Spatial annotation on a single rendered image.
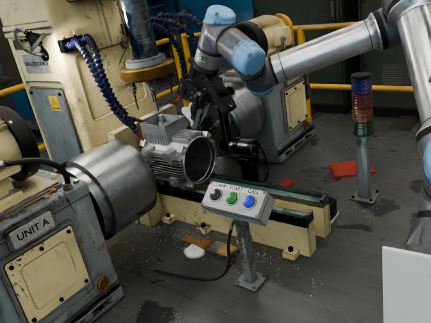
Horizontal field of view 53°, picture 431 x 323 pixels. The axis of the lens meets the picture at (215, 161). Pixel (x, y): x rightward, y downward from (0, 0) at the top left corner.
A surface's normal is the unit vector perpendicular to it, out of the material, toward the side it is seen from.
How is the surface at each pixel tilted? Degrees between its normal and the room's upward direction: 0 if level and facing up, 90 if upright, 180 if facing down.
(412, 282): 90
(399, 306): 90
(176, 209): 90
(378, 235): 0
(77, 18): 90
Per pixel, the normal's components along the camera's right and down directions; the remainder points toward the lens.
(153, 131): -0.62, 0.41
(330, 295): -0.17, -0.90
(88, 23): 0.79, 0.12
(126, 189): 0.70, -0.15
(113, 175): 0.54, -0.43
